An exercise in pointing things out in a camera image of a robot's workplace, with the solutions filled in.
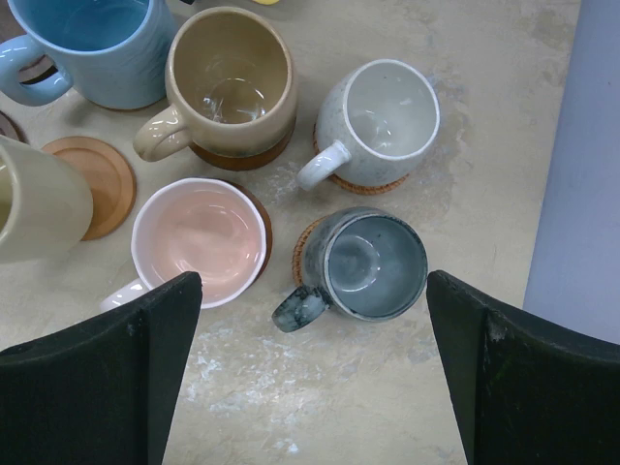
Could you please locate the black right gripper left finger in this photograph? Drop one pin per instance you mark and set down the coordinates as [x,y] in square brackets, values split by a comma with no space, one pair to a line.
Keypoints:
[102,391]

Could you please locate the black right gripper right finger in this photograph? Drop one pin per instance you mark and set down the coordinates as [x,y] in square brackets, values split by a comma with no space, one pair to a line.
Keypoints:
[523,390]

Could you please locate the pale yellow mug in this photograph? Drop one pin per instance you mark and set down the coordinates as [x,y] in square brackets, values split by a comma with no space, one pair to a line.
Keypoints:
[46,205]

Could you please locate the pink mug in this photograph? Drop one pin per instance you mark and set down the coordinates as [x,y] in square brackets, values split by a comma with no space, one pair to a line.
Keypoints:
[212,226]

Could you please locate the grey stoneware cup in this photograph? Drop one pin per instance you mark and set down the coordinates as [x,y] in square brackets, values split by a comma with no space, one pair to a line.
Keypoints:
[375,269]

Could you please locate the woven rattan coaster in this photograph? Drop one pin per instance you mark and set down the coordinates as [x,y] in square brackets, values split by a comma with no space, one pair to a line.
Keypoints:
[343,157]
[309,254]

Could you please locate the dark walnut coaster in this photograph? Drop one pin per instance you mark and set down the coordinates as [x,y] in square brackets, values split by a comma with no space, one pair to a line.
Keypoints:
[10,129]
[34,72]

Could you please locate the white mug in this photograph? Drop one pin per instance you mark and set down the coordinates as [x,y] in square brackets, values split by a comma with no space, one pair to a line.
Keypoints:
[391,106]

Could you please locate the light blue mug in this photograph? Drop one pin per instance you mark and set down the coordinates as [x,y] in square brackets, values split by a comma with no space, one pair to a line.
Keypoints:
[113,53]

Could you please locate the tan stoneware mug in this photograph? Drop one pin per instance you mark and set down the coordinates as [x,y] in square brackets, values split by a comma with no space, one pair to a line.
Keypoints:
[231,85]

